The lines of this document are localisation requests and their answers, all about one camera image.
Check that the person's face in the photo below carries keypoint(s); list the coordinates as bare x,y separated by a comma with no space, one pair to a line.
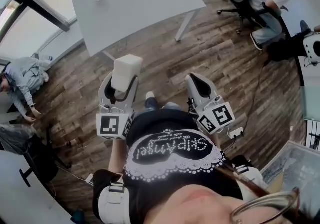
200,208

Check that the person's white shoe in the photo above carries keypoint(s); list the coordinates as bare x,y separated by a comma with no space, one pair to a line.
150,94

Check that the grey table leg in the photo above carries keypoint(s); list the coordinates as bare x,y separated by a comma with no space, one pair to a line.
109,55
186,23

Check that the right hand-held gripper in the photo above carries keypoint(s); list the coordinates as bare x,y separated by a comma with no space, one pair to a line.
220,115

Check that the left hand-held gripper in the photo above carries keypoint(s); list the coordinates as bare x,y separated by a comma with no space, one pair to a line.
110,125

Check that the black window frame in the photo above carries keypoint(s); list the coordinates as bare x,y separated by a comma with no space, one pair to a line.
37,2

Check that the teal object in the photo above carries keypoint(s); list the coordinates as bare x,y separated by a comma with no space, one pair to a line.
78,216

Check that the person's glasses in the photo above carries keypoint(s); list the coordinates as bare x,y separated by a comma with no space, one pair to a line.
265,203

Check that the white power adapter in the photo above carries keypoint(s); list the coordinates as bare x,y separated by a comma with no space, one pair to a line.
89,179

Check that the white packet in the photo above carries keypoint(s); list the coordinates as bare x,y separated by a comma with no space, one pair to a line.
126,70

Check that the grey mesh panel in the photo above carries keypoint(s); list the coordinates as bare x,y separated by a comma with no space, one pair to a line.
295,168

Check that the person's jeans legs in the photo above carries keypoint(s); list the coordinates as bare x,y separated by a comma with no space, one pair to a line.
151,104

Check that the black swivel chair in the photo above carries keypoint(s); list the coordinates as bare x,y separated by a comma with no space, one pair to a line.
47,158

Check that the plastic-wrapped chair back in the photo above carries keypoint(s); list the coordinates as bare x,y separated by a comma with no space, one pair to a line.
15,137

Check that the person's black printed shirt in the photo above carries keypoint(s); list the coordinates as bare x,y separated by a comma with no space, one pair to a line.
170,160

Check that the person's left forearm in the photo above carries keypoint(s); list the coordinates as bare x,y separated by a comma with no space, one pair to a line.
117,155

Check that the white headset device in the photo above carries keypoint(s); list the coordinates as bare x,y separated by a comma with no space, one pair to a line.
311,46

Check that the white power strip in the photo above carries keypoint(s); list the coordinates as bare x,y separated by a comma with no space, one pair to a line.
236,132

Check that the green glass panel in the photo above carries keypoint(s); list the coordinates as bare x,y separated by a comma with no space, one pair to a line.
311,102

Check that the black bag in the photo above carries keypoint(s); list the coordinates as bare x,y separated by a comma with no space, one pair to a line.
285,47

